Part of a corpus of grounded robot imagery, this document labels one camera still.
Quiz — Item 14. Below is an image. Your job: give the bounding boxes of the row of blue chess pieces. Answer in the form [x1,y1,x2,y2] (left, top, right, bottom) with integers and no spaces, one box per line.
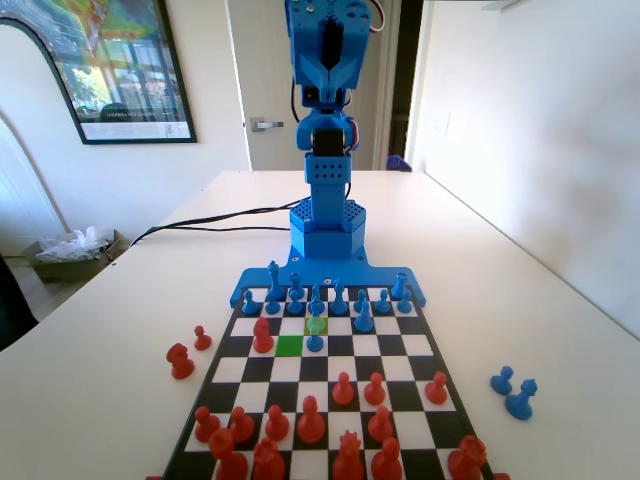
[228,252,429,309]

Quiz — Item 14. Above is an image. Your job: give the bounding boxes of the red chess rook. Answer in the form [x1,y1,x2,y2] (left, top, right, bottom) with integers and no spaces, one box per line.
[447,434,489,480]
[207,427,250,480]

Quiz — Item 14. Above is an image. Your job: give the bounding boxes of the clear plastic bag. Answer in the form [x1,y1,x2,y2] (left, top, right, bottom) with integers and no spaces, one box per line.
[35,225,114,263]

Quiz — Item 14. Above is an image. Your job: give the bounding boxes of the red chess bishop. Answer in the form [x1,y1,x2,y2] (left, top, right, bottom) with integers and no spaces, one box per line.
[370,437,404,480]

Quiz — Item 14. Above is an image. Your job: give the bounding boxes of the black white chessboard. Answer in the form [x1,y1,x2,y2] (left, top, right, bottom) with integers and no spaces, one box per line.
[162,284,496,480]

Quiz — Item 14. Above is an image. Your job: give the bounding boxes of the framed wall poster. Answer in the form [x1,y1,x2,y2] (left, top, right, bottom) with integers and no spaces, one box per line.
[0,0,198,146]

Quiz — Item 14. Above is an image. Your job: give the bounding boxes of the blue knight off board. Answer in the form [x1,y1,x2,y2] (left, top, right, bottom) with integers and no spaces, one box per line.
[504,378,538,421]

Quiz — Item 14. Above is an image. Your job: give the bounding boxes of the red pawn near blue row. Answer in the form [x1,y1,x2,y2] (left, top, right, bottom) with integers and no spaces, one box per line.
[252,317,274,355]

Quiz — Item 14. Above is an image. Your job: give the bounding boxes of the cardboard box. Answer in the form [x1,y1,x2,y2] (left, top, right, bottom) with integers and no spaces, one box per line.
[22,228,126,284]

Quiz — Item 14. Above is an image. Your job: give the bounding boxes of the red chess queen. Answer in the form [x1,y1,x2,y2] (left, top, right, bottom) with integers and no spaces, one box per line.
[331,430,365,480]

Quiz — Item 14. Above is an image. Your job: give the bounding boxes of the red chess knight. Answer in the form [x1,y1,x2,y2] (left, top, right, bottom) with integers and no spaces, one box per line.
[252,437,287,480]
[166,342,196,381]

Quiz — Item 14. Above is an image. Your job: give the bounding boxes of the white door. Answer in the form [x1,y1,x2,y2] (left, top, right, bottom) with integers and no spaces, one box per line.
[227,0,401,172]

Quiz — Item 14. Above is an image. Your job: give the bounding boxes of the black power cable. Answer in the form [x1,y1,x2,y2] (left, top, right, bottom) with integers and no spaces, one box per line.
[129,198,307,248]
[144,224,292,236]

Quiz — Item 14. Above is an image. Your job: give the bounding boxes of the blue chess king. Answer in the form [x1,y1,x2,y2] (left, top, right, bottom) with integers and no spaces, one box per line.
[267,260,282,301]

